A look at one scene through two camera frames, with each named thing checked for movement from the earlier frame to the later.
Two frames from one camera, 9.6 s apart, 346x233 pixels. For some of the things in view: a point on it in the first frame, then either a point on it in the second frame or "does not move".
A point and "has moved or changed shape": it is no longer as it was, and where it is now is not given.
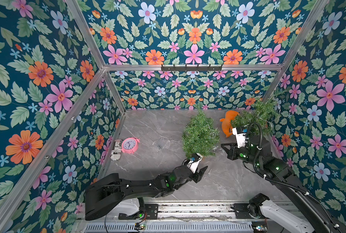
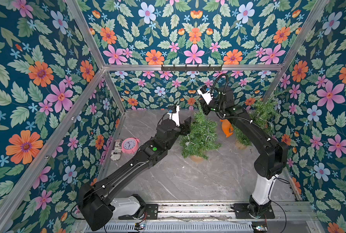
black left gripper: [196, 177] → [184, 126]
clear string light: [168, 141] has moved or changed shape
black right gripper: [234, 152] → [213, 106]
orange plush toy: [226, 126] does not move
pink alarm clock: [129, 144] does not move
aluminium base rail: [143, 212] does not move
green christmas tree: [199, 136] does not move
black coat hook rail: [192, 68] does not move
